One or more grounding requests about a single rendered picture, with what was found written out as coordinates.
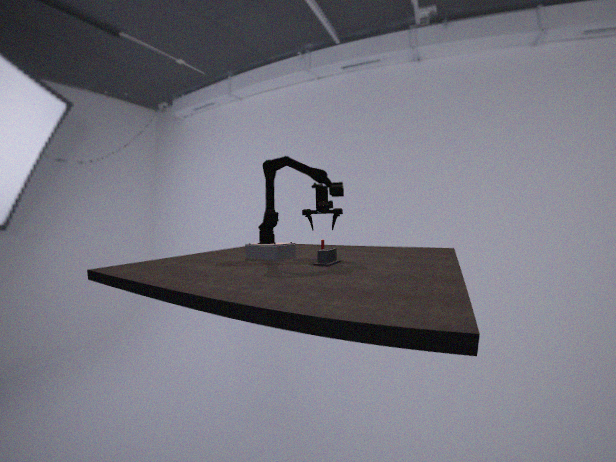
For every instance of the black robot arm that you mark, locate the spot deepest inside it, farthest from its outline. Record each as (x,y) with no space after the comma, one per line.
(270,218)

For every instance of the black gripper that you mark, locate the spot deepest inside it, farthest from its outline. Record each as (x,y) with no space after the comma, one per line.
(308,212)

